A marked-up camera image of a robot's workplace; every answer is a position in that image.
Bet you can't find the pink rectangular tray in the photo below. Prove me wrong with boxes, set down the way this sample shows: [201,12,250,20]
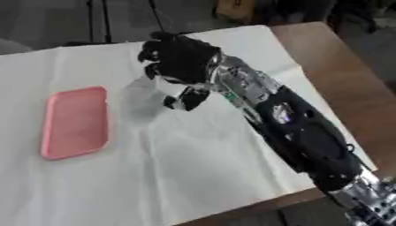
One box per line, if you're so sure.
[40,85,111,161]

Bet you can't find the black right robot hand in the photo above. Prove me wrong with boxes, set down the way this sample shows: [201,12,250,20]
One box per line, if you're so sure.
[136,30,225,112]

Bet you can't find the black tripod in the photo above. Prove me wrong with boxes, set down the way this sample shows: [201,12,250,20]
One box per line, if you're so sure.
[65,0,175,47]

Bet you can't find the tan cardboard box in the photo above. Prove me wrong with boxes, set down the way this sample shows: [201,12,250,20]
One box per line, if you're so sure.
[215,0,259,25]

